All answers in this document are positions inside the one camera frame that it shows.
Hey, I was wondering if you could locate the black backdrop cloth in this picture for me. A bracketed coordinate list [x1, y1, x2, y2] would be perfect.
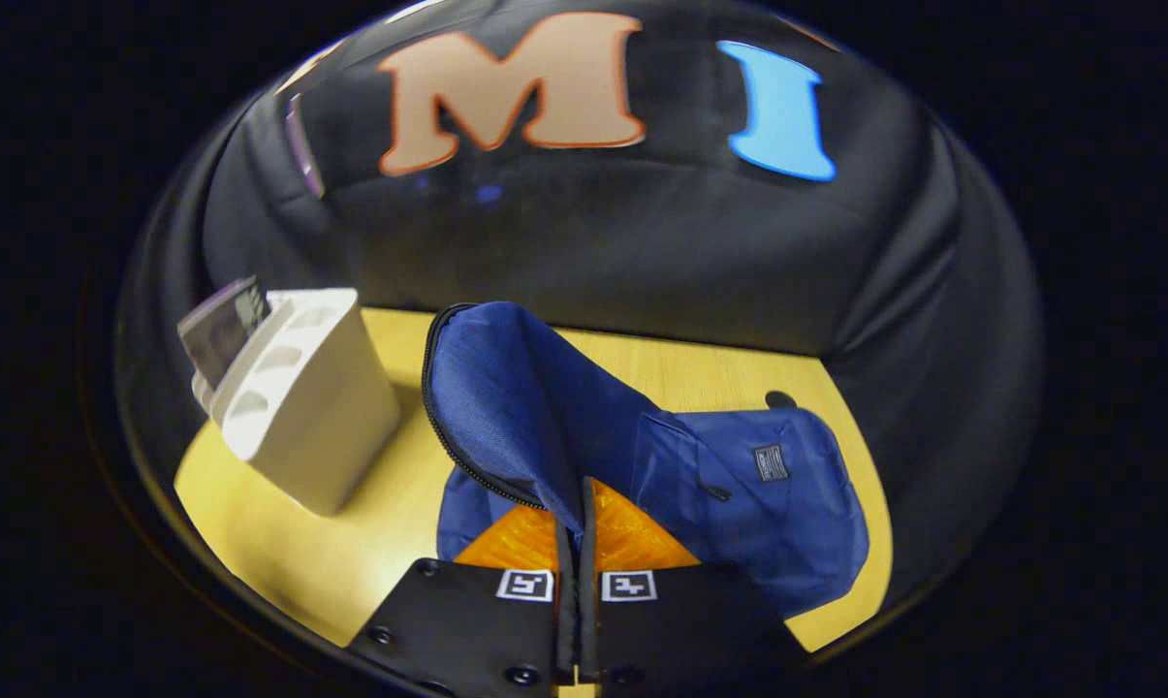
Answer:
[118, 0, 1045, 602]

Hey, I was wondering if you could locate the black book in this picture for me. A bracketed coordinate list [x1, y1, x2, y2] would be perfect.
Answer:
[178, 286, 272, 391]

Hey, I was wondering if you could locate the pink cover book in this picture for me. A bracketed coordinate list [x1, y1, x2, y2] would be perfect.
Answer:
[177, 277, 257, 321]

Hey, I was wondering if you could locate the white plastic bookshelf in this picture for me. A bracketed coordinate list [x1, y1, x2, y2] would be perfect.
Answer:
[194, 287, 402, 518]

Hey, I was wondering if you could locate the blue schoolbag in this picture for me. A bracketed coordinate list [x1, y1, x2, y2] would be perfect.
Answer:
[421, 301, 870, 621]

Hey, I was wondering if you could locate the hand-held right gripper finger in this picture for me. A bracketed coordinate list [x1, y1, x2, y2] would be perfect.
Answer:
[581, 475, 809, 698]
[347, 502, 583, 698]

